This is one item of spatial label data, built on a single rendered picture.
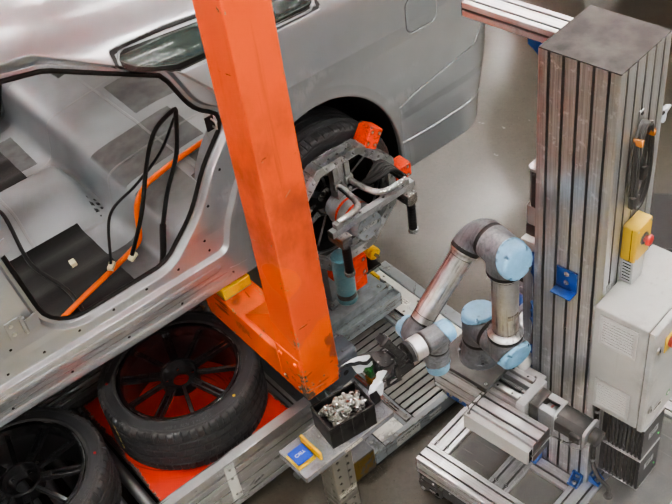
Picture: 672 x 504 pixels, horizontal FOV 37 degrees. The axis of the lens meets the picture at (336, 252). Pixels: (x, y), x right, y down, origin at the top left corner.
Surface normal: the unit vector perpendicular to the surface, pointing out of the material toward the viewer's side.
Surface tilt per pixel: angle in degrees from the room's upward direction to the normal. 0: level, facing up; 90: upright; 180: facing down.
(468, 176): 0
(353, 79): 90
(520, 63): 0
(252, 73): 90
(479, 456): 0
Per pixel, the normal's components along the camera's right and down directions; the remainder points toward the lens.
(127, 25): 0.37, -0.30
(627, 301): -0.12, -0.72
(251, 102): 0.64, 0.47
